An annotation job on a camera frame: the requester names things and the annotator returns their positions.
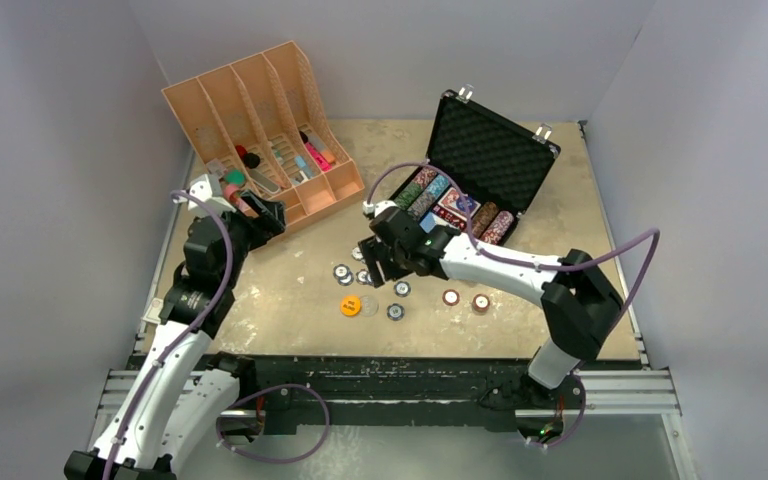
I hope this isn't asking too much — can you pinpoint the red 5 chip stack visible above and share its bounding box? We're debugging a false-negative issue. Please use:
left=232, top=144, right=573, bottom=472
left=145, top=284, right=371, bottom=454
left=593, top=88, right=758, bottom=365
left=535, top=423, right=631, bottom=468
left=471, top=294, right=491, bottom=314
left=441, top=289, right=461, bottom=306

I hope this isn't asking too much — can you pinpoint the yellow big blind button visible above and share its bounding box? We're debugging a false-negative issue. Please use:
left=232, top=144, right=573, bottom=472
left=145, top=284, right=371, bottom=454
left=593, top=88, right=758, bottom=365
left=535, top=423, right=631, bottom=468
left=339, top=295, right=363, bottom=317

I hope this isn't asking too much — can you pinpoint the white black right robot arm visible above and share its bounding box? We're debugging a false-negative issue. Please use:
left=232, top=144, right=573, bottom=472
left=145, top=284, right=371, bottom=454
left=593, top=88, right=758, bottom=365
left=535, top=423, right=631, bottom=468
left=359, top=201, right=623, bottom=407

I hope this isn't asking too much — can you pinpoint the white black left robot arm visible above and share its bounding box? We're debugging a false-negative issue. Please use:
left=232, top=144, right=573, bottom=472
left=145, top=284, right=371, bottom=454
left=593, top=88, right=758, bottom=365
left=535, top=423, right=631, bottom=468
left=64, top=190, right=286, bottom=479

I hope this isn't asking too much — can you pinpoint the blue playing card deck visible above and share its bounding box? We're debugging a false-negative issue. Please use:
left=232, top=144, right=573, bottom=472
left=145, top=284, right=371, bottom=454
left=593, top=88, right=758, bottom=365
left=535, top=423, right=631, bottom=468
left=419, top=212, right=438, bottom=233

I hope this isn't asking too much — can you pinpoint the blue 10 chip upper single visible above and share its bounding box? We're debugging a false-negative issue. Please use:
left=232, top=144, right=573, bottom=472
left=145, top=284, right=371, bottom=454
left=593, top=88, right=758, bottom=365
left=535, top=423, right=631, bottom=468
left=394, top=281, right=412, bottom=297

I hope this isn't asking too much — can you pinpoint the blue 10 chip under middle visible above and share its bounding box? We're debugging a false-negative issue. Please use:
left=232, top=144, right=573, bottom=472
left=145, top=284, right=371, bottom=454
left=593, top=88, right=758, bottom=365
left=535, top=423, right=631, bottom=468
left=356, top=269, right=369, bottom=285

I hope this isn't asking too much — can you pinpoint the blue 10 chip under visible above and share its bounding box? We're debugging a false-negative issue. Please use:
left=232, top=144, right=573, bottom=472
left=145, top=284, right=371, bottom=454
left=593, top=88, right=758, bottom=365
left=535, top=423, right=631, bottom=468
left=338, top=273, right=354, bottom=286
left=356, top=269, right=369, bottom=285

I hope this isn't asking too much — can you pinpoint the blue orange chip row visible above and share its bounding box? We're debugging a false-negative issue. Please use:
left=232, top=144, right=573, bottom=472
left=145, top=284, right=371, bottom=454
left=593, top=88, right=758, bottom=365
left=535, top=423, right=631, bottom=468
left=407, top=175, right=450, bottom=220

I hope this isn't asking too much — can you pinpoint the red dice row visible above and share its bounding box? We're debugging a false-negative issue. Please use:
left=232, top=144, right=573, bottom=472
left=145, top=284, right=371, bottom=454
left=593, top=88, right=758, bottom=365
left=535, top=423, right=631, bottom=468
left=431, top=205, right=466, bottom=231

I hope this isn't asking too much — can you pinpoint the green round tape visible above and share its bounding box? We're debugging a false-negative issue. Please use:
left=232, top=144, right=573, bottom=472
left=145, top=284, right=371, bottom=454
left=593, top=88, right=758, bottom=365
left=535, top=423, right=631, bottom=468
left=224, top=169, right=246, bottom=186

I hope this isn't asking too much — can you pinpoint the blue 10 chip under left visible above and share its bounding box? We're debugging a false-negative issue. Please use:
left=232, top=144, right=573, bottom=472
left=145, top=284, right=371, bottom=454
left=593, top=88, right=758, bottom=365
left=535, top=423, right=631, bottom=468
left=338, top=273, right=354, bottom=286

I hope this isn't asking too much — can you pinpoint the blue 10 chip far left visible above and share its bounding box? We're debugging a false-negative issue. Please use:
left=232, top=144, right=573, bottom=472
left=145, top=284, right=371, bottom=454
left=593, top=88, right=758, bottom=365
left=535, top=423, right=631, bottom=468
left=333, top=264, right=351, bottom=279

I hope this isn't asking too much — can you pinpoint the clear dealer button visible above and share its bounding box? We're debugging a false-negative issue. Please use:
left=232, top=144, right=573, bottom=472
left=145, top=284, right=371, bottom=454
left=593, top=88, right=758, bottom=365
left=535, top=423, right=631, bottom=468
left=360, top=295, right=379, bottom=317

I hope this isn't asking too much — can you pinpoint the red playing card deck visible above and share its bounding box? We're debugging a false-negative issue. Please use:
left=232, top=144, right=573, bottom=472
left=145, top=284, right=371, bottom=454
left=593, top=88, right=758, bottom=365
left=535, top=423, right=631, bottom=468
left=437, top=187, right=481, bottom=219

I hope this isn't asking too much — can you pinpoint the black red round object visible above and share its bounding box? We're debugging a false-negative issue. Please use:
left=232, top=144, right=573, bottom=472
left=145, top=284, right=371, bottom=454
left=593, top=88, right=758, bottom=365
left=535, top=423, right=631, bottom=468
left=235, top=145, right=262, bottom=170

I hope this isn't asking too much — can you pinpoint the black orange chip row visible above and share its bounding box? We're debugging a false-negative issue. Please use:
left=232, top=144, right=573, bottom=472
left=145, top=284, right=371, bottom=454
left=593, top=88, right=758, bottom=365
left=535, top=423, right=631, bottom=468
left=471, top=202, right=499, bottom=238

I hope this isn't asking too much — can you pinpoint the pink highlighter marker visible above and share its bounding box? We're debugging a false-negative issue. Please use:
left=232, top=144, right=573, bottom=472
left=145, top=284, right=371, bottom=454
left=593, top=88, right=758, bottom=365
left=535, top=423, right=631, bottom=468
left=299, top=131, right=336, bottom=172

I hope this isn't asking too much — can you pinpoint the peach desk organizer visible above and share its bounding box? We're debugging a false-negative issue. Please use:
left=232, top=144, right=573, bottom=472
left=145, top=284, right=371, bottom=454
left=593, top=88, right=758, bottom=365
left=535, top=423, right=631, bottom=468
left=162, top=41, right=365, bottom=231

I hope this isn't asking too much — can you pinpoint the black poker chip case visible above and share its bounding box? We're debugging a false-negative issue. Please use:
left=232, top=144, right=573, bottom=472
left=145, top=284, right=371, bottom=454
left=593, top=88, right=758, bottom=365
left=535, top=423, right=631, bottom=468
left=389, top=90, right=560, bottom=245

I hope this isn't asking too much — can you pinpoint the small white red box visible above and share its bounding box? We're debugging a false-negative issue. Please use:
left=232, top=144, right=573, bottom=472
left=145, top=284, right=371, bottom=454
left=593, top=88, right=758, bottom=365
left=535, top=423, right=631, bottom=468
left=141, top=298, right=164, bottom=325

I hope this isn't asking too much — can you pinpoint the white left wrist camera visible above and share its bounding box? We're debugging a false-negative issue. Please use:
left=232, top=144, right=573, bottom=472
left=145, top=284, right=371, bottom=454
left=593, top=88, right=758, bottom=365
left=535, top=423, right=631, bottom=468
left=186, top=174, right=232, bottom=217

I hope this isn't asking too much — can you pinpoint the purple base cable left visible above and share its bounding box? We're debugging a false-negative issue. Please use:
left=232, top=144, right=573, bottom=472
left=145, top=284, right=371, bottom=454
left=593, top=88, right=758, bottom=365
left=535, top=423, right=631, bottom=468
left=215, top=382, right=332, bottom=465

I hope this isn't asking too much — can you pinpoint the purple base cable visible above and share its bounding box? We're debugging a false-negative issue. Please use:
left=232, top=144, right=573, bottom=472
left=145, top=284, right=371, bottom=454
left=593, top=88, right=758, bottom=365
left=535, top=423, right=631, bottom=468
left=523, top=374, right=589, bottom=450
left=215, top=382, right=332, bottom=465

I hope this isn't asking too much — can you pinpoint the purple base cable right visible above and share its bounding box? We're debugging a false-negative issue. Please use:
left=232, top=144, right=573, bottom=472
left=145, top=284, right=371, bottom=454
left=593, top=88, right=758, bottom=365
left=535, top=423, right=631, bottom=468
left=523, top=374, right=589, bottom=450

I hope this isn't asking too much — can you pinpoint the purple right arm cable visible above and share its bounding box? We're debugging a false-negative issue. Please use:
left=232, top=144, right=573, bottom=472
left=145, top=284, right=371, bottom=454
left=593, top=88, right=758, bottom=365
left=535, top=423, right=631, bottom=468
left=364, top=162, right=662, bottom=339

